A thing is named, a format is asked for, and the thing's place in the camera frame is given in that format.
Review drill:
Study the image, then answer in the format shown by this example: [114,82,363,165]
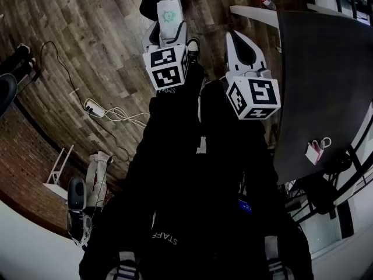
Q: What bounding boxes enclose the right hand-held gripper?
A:
[224,30,282,121]

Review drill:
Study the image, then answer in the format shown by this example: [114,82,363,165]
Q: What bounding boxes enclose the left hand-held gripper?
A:
[142,20,190,92]

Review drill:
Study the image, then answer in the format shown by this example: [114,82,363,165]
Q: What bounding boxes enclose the white paper packet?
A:
[156,0,184,40]

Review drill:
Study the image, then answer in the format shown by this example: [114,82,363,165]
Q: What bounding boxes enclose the black waste bin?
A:
[139,0,187,22]

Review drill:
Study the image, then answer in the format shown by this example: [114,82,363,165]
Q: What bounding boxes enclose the small pink white bag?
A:
[305,137,332,166]

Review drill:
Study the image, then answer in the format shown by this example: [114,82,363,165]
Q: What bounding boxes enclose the person's right forearm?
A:
[227,117,277,186]

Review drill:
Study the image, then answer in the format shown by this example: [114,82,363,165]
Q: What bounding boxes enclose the person's left forearm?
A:
[145,89,205,157]

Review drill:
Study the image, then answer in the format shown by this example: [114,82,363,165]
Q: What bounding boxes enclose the person's sneaker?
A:
[186,37,201,65]

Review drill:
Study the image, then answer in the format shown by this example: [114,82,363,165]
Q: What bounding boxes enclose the white floor power strip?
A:
[83,98,105,118]

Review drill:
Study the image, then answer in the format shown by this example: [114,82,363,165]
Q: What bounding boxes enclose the person's black clothed body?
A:
[78,59,314,280]

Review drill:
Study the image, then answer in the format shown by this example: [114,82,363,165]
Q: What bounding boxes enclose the small lit screen device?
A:
[238,198,253,215]

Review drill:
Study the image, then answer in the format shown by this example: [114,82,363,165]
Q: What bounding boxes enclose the white stool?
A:
[43,143,75,192]

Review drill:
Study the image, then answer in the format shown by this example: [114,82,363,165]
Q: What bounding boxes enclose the bundle of white cables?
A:
[103,106,151,128]

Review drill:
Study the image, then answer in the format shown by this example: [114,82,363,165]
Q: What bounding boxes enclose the long black floor cable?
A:
[39,41,131,163]

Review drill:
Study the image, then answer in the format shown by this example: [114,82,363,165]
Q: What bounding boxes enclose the grey right backpack strap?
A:
[263,234,295,280]

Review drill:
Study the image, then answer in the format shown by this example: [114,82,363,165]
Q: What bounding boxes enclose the grey backpack strap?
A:
[263,234,295,280]
[107,251,140,280]

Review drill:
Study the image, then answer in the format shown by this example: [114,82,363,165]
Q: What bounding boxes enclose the grey left backpack strap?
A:
[107,251,140,280]

